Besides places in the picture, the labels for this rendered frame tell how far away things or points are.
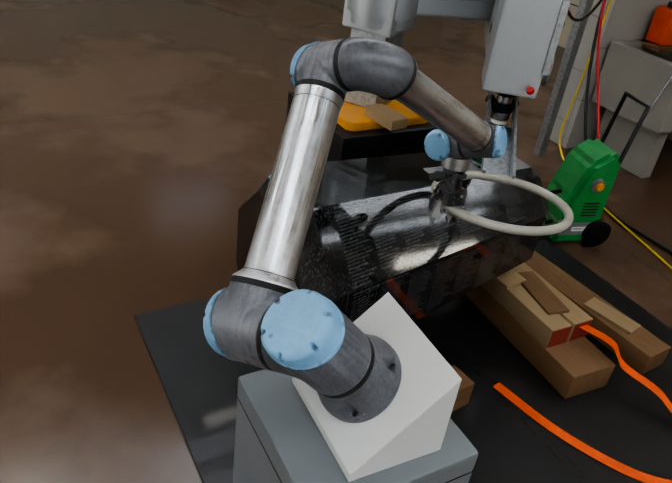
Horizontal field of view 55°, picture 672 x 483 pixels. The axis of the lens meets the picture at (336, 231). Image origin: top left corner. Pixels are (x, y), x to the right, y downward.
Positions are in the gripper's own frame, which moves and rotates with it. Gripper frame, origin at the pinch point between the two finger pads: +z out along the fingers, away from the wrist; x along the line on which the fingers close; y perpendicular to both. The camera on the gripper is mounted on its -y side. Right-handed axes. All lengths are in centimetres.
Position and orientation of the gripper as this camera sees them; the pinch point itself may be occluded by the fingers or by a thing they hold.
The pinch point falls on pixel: (439, 219)
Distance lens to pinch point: 221.4
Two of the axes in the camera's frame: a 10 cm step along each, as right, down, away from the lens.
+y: 3.4, 4.9, -8.0
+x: 9.3, -0.6, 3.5
